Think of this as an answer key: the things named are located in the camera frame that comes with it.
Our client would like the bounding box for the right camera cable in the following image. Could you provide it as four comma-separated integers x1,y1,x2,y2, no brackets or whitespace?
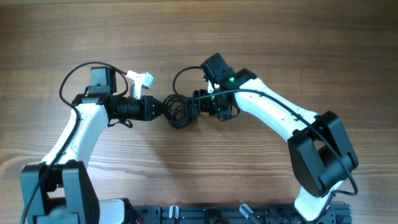
172,65,358,222

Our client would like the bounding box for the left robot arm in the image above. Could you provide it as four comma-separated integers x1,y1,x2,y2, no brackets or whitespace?
20,62,162,223

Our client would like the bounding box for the left camera cable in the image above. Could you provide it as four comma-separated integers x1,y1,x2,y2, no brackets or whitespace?
19,61,130,224

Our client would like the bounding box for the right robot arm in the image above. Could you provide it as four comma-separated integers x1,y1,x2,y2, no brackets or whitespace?
192,53,358,223

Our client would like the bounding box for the camera cable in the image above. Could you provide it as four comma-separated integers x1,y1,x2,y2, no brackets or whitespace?
19,61,130,224
172,65,358,222

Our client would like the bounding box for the black cable bundle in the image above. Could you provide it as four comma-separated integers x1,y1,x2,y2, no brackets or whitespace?
162,93,193,129

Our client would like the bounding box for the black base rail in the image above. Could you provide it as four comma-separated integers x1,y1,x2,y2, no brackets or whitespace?
124,203,352,224

